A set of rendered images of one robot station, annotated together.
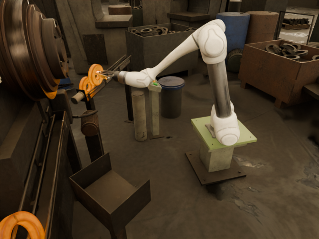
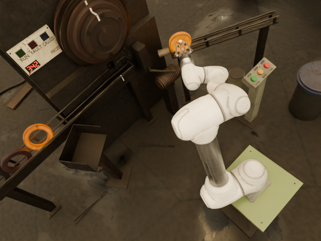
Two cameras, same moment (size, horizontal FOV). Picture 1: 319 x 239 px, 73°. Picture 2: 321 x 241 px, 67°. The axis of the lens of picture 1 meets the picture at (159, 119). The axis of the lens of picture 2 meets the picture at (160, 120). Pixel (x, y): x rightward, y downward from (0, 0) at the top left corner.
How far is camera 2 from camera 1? 1.36 m
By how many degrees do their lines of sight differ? 57
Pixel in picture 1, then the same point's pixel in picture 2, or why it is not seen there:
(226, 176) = (233, 216)
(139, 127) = not seen: hidden behind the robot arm
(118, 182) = (99, 146)
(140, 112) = not seen: hidden behind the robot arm
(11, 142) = (58, 87)
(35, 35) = (73, 32)
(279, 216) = not seen: outside the picture
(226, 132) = (202, 192)
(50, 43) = (83, 39)
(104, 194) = (87, 145)
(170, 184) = (192, 169)
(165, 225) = (153, 187)
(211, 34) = (177, 116)
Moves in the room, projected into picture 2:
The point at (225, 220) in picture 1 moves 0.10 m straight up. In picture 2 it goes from (182, 231) to (180, 229)
